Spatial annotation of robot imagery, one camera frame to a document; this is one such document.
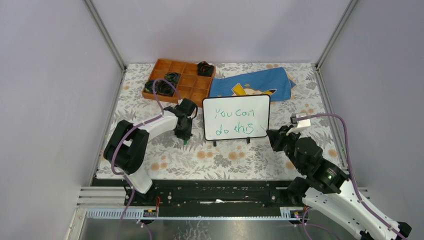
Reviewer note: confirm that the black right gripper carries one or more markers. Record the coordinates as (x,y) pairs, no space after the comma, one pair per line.
(276,136)

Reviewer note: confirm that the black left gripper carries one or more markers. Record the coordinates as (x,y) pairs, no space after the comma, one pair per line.
(187,134)

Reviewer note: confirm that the black framed whiteboard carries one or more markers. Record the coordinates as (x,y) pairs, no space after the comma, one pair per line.
(235,117)

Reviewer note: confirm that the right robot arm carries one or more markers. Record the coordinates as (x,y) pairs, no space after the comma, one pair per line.
(324,187)

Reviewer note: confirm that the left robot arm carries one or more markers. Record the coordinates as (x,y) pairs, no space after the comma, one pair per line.
(126,148)

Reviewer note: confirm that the wooden compartment tray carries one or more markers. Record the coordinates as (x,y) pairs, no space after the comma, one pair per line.
(171,79)

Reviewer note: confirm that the floral tablecloth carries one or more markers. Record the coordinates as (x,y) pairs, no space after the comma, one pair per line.
(167,157)

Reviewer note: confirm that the blue cartoon cloth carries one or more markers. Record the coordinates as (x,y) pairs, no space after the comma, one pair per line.
(274,82)

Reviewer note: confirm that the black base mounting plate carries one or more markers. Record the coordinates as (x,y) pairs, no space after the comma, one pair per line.
(220,198)

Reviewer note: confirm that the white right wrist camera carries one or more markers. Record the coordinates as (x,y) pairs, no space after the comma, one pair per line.
(299,122)

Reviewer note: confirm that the slotted cable duct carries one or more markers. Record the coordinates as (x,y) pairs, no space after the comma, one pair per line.
(113,196)

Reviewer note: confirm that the left aluminium frame post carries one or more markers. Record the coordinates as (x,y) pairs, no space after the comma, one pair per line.
(92,10)

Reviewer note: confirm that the aluminium frame post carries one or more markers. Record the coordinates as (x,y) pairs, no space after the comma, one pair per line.
(337,31)
(92,10)

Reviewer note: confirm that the right aluminium frame post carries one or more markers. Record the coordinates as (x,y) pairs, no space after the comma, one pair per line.
(337,31)

